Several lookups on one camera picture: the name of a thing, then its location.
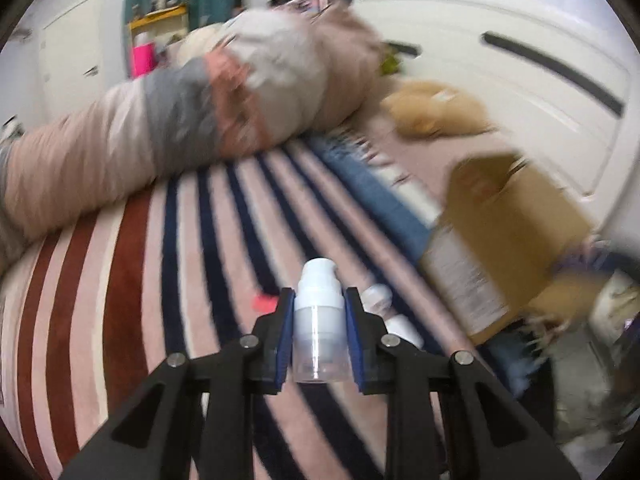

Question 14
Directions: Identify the tan plush toy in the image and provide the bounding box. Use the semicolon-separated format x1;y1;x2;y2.
384;80;493;138

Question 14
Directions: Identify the pink container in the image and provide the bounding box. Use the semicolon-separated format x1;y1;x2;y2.
132;44;157;78

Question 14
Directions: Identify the cardboard box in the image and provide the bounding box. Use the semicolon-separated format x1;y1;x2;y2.
419;153;596;346

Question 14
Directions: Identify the striped blanket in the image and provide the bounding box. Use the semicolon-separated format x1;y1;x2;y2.
0;130;481;480

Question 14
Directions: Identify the blue cloth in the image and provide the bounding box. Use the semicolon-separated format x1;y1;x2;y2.
310;135;436;261

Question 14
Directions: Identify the white round jar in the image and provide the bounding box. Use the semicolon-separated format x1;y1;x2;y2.
386;314;426;352
361;284;394;317

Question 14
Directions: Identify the yellow shelf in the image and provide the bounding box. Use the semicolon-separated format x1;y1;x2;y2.
127;3;190;36

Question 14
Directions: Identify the white headboard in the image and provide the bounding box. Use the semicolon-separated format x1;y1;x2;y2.
350;0;636;241

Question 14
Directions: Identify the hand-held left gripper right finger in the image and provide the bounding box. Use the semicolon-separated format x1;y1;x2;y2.
344;287;583;480

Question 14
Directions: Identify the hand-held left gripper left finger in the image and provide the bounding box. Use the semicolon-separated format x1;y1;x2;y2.
59;287;295;480

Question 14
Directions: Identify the white pump bottle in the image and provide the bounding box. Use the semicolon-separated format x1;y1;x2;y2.
292;257;351;384

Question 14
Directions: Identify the white wardrobe door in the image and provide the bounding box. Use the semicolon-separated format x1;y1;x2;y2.
39;0;106;121

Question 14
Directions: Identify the long striped bolster pillow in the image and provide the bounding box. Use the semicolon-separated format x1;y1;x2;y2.
0;5;386;271

